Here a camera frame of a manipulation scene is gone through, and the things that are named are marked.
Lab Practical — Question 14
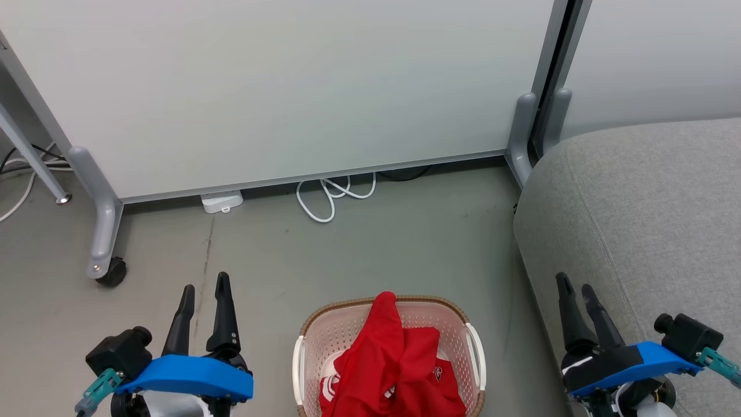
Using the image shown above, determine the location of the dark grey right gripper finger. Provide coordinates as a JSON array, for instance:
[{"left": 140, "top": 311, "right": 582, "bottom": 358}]
[
  {"left": 581, "top": 283, "right": 628, "bottom": 350},
  {"left": 556, "top": 272, "right": 597, "bottom": 354}
]

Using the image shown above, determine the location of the grey fabric sofa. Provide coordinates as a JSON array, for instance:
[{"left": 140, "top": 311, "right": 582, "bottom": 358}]
[{"left": 513, "top": 118, "right": 741, "bottom": 417}]

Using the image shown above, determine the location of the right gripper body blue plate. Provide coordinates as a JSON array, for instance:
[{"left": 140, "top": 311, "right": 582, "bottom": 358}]
[{"left": 562, "top": 341, "right": 704, "bottom": 400}]

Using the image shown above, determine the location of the red and white garment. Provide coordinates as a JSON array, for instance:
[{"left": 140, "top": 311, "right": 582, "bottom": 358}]
[{"left": 335, "top": 291, "right": 442, "bottom": 417}]

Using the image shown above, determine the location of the white brown laundry basket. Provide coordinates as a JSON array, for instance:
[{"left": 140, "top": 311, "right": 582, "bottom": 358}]
[{"left": 292, "top": 295, "right": 487, "bottom": 417}]

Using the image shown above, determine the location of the black caster wheel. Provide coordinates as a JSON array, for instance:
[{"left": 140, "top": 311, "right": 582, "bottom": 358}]
[{"left": 96, "top": 257, "right": 127, "bottom": 287}]

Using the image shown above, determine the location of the white coiled cable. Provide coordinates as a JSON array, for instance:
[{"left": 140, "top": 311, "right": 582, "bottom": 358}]
[{"left": 296, "top": 172, "right": 377, "bottom": 224}]

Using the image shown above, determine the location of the teal cable connector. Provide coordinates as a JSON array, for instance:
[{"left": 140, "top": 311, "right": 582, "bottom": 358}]
[
  {"left": 75, "top": 368, "right": 125, "bottom": 416},
  {"left": 696, "top": 346, "right": 741, "bottom": 389}
]

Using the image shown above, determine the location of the black floor cable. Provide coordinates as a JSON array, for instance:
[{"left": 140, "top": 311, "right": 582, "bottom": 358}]
[
  {"left": 0, "top": 145, "right": 69, "bottom": 174},
  {"left": 379, "top": 165, "right": 432, "bottom": 181}
]

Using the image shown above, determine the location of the white power adapter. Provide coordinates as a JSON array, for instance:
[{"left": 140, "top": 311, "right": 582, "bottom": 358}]
[{"left": 200, "top": 190, "right": 244, "bottom": 214}]

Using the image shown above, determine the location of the thin white floor cable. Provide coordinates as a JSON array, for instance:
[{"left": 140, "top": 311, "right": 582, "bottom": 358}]
[{"left": 0, "top": 142, "right": 56, "bottom": 224}]

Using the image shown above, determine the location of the large white partition panel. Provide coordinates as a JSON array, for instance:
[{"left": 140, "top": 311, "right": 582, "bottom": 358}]
[{"left": 0, "top": 0, "right": 571, "bottom": 204}]

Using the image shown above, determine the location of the grey partition foot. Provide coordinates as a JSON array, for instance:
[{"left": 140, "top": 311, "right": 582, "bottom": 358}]
[
  {"left": 542, "top": 88, "right": 573, "bottom": 156},
  {"left": 505, "top": 93, "right": 539, "bottom": 189},
  {"left": 67, "top": 147, "right": 124, "bottom": 280}
]

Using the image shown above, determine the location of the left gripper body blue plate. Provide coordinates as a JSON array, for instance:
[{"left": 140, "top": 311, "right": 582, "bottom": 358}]
[{"left": 114, "top": 349, "right": 254, "bottom": 417}]

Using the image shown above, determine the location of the red knit garment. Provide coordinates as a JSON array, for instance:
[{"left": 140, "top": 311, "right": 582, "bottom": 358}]
[{"left": 319, "top": 358, "right": 467, "bottom": 417}]

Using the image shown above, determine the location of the grey table leg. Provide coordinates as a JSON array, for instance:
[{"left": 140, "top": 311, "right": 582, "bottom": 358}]
[{"left": 0, "top": 104, "right": 73, "bottom": 204}]

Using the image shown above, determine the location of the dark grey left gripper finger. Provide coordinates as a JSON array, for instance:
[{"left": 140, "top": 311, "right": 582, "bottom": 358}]
[
  {"left": 206, "top": 272, "right": 243, "bottom": 356},
  {"left": 161, "top": 284, "right": 196, "bottom": 356}
]

